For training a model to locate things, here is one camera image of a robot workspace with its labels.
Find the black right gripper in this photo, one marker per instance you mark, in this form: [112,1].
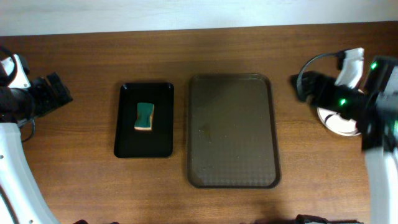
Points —
[311,88]

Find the brown plastic serving tray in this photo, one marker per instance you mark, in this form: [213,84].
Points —
[231,132]

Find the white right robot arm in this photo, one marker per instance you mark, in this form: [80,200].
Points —
[375,113]

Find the green and yellow sponge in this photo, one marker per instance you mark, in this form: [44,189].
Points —
[145,113]

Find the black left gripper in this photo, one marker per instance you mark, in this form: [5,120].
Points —
[45,94]

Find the small black tray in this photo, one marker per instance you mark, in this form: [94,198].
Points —
[157,143]

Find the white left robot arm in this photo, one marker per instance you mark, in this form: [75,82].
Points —
[20,194]

